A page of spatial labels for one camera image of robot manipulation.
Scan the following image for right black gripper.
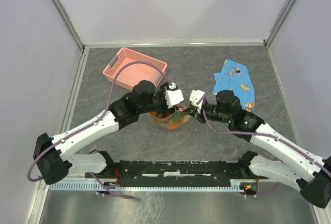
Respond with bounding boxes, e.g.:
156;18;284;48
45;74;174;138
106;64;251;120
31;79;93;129
183;102;231;125

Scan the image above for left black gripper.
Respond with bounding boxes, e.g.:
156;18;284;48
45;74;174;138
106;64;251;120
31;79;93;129
139;82;179;119

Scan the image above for clear zip top bag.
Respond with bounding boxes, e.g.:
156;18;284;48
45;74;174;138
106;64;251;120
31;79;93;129
149;105;191;130

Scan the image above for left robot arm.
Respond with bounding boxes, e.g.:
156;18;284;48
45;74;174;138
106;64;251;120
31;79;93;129
33;81;184;185

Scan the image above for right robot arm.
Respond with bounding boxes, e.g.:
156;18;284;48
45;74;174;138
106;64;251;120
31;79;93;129
189;90;330;208

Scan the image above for pink plastic basket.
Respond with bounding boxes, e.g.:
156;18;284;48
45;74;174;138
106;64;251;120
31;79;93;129
103;48;168;91

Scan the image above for blue cartoon cloth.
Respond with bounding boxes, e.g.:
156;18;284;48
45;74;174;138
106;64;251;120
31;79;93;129
212;59;255;112

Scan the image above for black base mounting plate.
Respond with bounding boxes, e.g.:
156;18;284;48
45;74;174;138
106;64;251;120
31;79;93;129
95;160;257;187

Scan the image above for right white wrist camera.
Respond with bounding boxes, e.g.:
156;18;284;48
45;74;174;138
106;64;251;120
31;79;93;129
189;90;206;113

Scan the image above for light blue cable duct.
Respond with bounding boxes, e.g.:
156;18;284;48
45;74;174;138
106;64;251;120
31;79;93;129
49;180;244;193

